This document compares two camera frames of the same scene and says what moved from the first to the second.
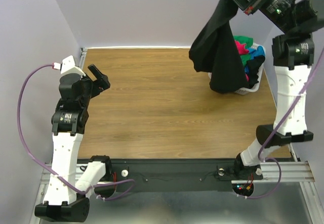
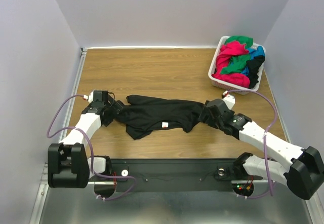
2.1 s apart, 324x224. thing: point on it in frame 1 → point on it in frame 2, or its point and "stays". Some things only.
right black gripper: [249, 0] → [209, 113]
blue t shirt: [254, 52] stays
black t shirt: [214, 50] → [144, 114]
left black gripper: [102, 82] → [116, 107]
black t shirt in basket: [254, 64] stays
